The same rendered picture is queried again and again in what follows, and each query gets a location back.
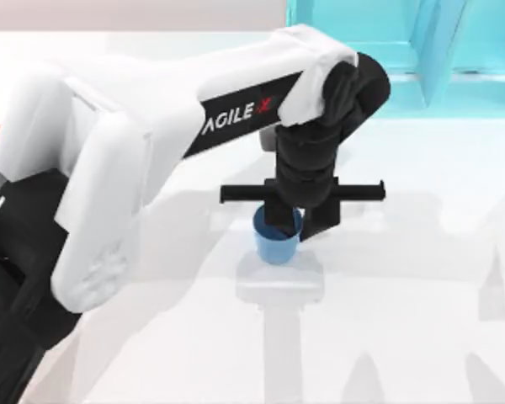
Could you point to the light blue rack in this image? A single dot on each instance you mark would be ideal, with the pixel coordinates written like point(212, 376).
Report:
point(446, 46)

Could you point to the blue cup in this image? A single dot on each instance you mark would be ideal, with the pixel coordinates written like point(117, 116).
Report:
point(275, 248)

